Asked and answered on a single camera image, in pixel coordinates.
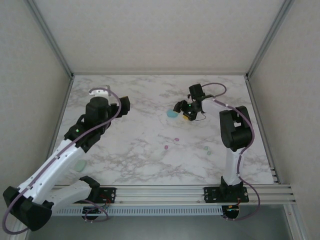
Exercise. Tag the blue earbud charging case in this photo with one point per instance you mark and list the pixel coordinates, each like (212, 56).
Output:
(172, 115)

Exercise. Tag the green earbud charging case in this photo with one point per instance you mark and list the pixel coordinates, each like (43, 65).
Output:
(81, 165)

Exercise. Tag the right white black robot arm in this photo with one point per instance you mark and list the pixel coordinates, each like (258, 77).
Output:
(237, 130)

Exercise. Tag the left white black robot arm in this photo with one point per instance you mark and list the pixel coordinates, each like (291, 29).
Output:
(55, 165)

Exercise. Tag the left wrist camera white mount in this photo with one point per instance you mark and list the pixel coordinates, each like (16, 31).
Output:
(100, 93)

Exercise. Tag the aluminium table side rail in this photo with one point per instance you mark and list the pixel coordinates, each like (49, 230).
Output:
(63, 105)
(252, 95)

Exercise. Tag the aluminium table back rail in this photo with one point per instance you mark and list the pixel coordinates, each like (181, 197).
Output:
(160, 74)

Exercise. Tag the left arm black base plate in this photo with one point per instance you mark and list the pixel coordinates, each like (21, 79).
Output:
(110, 192)

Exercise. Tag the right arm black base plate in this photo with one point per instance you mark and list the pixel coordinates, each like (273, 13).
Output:
(212, 193)

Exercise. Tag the aluminium mounting rail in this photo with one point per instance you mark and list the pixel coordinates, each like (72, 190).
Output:
(160, 193)

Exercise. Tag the aluminium frame post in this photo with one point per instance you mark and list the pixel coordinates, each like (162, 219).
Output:
(271, 37)
(50, 37)

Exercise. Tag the aluminium frame leg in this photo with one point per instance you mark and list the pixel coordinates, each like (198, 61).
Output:
(297, 225)

